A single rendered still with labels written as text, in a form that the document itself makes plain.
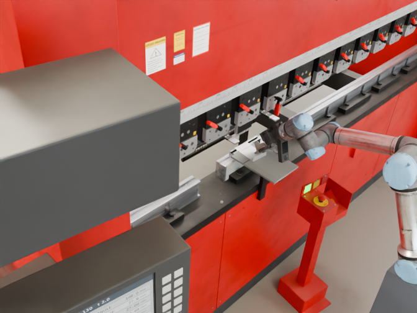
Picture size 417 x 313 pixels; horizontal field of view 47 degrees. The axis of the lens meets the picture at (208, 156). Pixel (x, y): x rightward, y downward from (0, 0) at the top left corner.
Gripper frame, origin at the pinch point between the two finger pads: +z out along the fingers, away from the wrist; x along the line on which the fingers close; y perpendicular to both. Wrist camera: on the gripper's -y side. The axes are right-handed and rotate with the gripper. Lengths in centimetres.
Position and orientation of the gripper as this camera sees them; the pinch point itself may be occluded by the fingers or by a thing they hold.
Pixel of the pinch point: (261, 151)
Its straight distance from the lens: 225.5
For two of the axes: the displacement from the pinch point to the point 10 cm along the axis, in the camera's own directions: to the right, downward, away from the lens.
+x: -7.7, 3.5, -5.3
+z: -4.5, 3.0, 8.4
